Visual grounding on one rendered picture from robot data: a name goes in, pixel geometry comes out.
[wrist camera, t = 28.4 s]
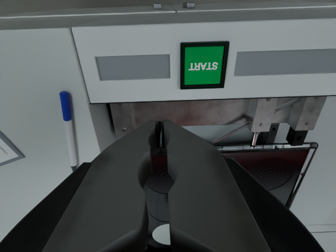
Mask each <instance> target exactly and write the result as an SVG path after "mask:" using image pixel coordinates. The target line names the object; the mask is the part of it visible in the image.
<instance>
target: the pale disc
mask: <svg viewBox="0 0 336 252"><path fill-rule="evenodd" d="M152 237H153V238H154V240H156V241H157V242H159V243H161V244H165V245H170V244H171V242H170V225H169V224H164V225H161V226H158V227H157V228H156V229H155V230H154V231H153V232H152Z"/></svg>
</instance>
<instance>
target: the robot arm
mask: <svg viewBox="0 0 336 252"><path fill-rule="evenodd" d="M160 139H161V140H162V147H165V149H166V150H167V168H168V174H169V175H170V176H171V178H172V179H173V180H174V184H173V186H172V188H171V189H170V190H169V192H168V213H169V233H170V247H171V250H172V251H173V252H325V251H324V249H323V248H322V247H321V245H320V244H319V243H318V241H317V240H316V239H315V238H314V236H313V235H312V234H311V233H310V232H309V230H308V229H307V228H306V227H305V226H304V225H303V223H302V222H301V221H300V220H299V219H298V218H297V217H296V216H295V215H294V214H293V213H292V212H291V211H290V210H289V209H288V208H287V207H286V206H285V205H284V204H283V203H282V202H281V201H280V200H279V199H277V198H276V197H275V196H274V195H273V194H272V193H271V192H270V191H269V190H268V189H267V188H265V187H264V186H263V185H262V184H261V183H260V182H259V181H258V180H257V179H256V178H255V177H253V176H252V175H251V174H250V173H249V172H248V171H247V170H246V169H245V168H244V167H243V166H241V165H240V164H239V163H238V162H237V161H236V160H235V159H234V158H233V157H230V158H226V157H225V156H224V155H223V154H222V153H221V152H220V151H219V150H218V149H217V148H215V147H214V146H213V145H212V144H210V143H209V142H208V141H206V140H204V139H203V138H201V137H199V136H197V135H196V134H194V133H192V132H190V131H188V130H187V129H185V128H183V127H181V126H180V125H178V124H176V123H174V122H172V121H171V120H168V119H166V120H164V121H158V120H151V121H148V122H147V123H145V124H143V125H142V126H140V127H138V128H137V129H135V130H133V131H131V132H130V133H128V134H126V135H125V136H123V137H121V138H120V139H118V140H117V141H115V142H114V143H112V144H111V145H110V146H108V147H107V148H106V149H105V150H104V151H102V152H101V153H100V154H99V155H98V156H97V157H96V158H95V159H94V160H93V161H92V162H83V163H82V164H81V165H80V166H79V167H78V168H77V169H76V170H75V171H73V172H72V173H71V174H70V175H69V176H68V177H67V178H66V179H65V180H64V181H63V182H61V183H60V184H59V185H58V186H57V187H56V188H55V189H54V190H53V191H52V192H51V193H49V194H48V195H47V196H46V197H45V198H44V199H43V200H42V201H41V202H40V203H39V204H37V205H36V206H35V207H34V208H33V209H32V210H31V211H30V212H29V213H28V214H27V215H26V216H24V217H23V218H22V219H21V220H20V221H19V222H18V223H17V224H16V225H15V227H14V228H13V229H12V230H11V231H10V232H9V233H8V234H7V235H6V236H5V237H4V238H3V240H2V241H1V242H0V252H145V250H146V247H147V238H148V229H149V217H148V209H147V201H146V194H145V191H144V190H143V188H144V185H145V183H146V181H147V180H148V178H149V177H150V176H151V175H152V173H153V167H152V154H153V152H154V151H155V150H156V149H157V147H160Z"/></svg>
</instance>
